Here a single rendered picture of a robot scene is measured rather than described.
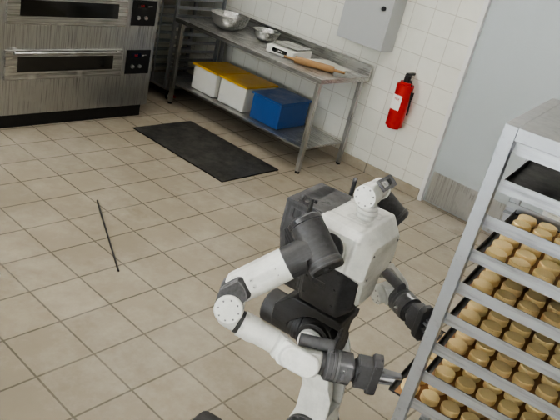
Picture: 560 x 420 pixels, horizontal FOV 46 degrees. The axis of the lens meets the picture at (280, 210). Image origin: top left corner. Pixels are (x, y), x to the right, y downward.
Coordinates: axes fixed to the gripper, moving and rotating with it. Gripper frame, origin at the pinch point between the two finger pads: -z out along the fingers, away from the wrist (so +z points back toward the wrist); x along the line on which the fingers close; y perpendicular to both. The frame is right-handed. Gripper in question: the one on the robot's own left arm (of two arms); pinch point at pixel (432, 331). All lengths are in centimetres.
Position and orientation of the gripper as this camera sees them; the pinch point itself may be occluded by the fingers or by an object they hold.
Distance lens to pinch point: 213.2
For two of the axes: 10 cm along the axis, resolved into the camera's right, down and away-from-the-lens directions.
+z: -4.3, -4.7, 7.7
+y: 8.7, -0.1, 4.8
